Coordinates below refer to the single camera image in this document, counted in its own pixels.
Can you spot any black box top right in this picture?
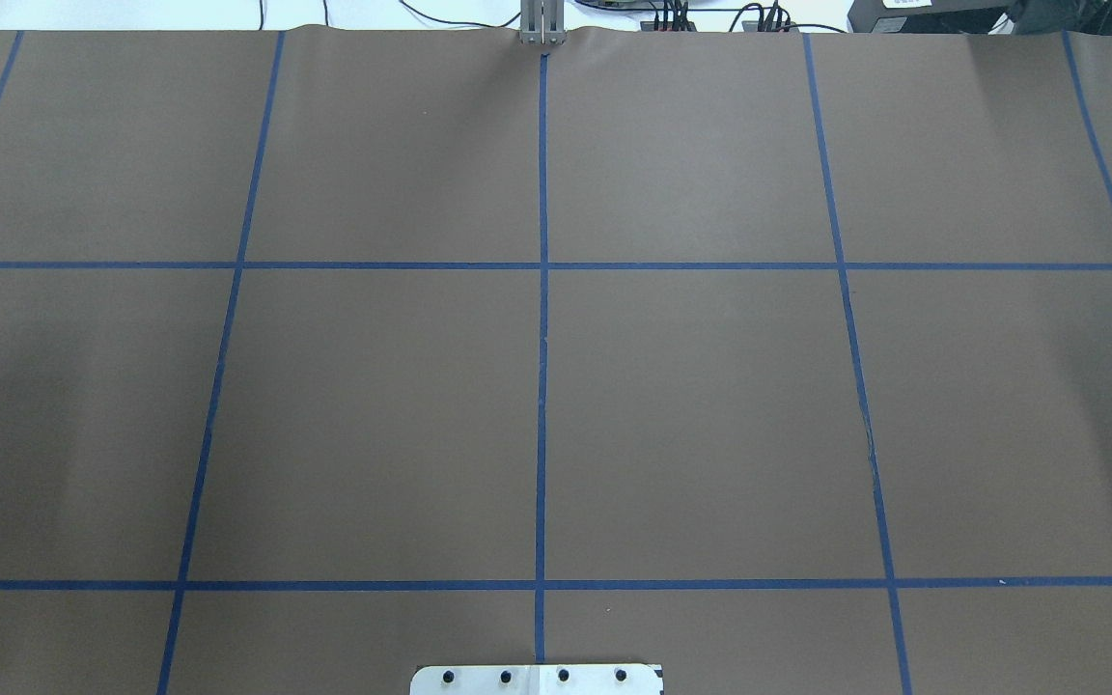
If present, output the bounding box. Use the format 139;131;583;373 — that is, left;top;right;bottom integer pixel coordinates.
847;1;1112;36

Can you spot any grey aluminium frame post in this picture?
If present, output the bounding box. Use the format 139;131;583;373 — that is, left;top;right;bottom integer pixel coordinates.
517;0;568;47

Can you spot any white metal mount plate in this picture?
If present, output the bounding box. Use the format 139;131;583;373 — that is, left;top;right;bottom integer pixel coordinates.
409;663;665;694

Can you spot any black cable hub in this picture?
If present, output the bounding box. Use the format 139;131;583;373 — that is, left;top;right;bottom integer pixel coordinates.
634;1;800;32

